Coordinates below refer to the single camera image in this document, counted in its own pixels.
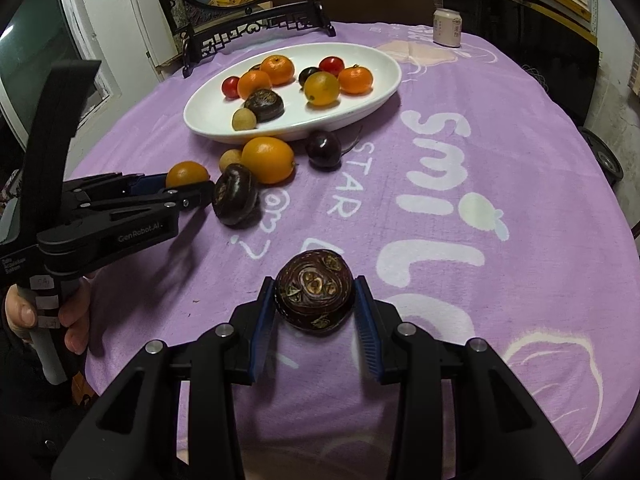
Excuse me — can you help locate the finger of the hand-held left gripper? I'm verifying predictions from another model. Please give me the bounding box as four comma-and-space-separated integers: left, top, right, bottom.
67, 172, 168, 198
75, 181, 216, 211

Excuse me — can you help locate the yellowish orange mandarin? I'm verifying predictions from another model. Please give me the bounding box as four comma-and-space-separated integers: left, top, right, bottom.
304, 71, 341, 107

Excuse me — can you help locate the brown board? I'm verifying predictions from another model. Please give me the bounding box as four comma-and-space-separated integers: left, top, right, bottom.
272, 0, 443, 26

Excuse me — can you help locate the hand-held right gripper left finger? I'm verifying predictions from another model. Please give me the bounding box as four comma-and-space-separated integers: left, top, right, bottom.
65, 277, 277, 480

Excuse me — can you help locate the white oval plate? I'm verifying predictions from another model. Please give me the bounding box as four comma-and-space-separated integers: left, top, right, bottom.
183, 41, 403, 142

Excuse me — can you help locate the pale beverage can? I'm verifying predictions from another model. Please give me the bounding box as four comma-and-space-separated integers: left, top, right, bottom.
432, 9, 462, 48

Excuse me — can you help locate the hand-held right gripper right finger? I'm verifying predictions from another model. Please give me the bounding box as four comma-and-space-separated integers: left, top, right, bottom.
352, 276, 583, 480

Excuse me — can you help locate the purple printed blanket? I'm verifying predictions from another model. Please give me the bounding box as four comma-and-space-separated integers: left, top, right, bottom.
65, 21, 640, 480

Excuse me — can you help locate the black glossy panel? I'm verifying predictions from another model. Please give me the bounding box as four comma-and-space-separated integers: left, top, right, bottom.
441, 0, 601, 126

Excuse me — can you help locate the round black metal stand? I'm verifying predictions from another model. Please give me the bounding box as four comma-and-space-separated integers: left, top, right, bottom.
582, 129, 623, 183

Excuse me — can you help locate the person's left forearm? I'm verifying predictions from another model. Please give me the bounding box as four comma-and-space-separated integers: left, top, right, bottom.
0, 330, 96, 480

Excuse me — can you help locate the window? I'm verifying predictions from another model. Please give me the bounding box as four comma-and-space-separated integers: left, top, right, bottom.
0, 0, 123, 131

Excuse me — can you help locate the person's left hand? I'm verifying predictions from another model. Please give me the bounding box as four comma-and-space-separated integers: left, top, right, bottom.
2, 275, 94, 356

